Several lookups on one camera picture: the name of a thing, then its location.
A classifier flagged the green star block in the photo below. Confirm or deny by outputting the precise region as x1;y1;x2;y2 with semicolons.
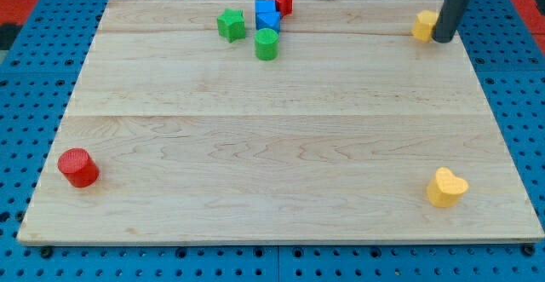
216;8;246;43

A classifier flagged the green cylinder block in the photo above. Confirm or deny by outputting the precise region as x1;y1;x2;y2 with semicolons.
254;28;279;60

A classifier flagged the wooden board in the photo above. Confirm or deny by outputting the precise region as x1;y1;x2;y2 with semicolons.
18;0;544;246

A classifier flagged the red cylinder block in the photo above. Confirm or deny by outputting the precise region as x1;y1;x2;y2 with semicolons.
57;148;100;188

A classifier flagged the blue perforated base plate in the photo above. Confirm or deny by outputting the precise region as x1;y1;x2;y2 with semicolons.
1;0;544;281

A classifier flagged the yellow hexagon block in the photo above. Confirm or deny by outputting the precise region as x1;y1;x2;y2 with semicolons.
411;10;439;42

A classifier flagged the blue triangle block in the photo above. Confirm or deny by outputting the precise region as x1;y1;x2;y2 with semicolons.
255;12;281;32

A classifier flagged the blue cube block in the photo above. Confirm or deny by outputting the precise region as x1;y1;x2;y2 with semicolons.
255;0;277;14

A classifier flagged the yellow heart block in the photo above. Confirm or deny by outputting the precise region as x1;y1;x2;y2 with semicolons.
426;167;469;208

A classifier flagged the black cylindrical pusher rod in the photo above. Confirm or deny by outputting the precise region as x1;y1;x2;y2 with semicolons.
432;0;470;43

